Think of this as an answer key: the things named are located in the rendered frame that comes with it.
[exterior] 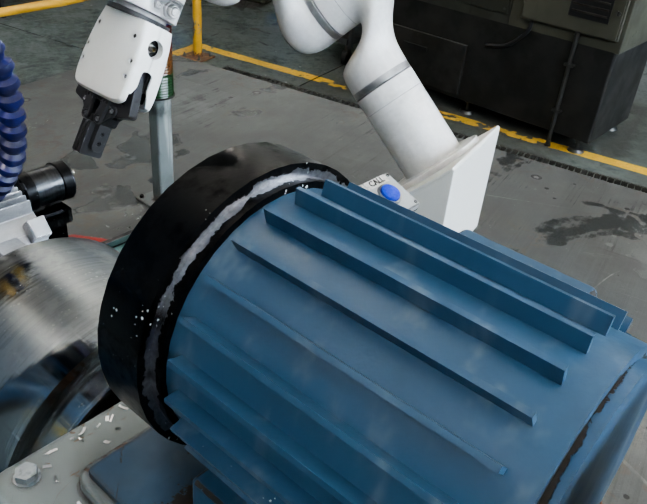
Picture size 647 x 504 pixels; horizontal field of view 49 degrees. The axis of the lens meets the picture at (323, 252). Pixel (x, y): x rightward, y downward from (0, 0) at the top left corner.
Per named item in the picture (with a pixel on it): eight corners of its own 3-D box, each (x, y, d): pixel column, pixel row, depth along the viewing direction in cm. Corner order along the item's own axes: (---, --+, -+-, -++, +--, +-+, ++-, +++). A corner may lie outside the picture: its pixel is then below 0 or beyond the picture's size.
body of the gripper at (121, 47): (192, 30, 83) (157, 120, 84) (139, 10, 88) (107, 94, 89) (145, 4, 76) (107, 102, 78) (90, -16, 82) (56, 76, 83)
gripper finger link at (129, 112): (153, 110, 80) (119, 129, 83) (144, 50, 82) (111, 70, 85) (145, 107, 79) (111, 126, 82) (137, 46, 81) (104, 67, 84)
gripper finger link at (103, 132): (133, 113, 83) (112, 166, 84) (116, 105, 85) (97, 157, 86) (111, 106, 81) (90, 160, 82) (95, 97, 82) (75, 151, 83)
